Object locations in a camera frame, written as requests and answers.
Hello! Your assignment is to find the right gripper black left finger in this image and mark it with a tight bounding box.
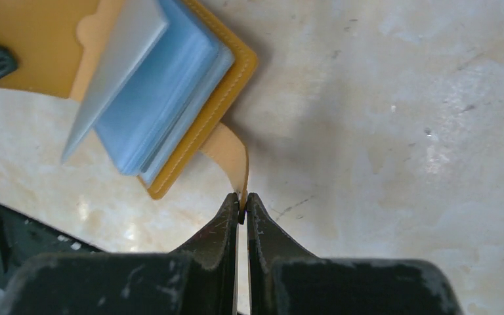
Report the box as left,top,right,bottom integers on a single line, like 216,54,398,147
173,193,240,314

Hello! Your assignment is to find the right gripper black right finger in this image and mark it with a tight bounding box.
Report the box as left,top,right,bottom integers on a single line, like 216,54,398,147
246,193,315,314

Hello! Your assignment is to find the yellow leather card holder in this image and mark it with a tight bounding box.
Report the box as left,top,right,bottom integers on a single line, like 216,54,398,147
0,1,258,205

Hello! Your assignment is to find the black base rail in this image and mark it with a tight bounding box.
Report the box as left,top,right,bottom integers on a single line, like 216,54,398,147
0,204,102,298

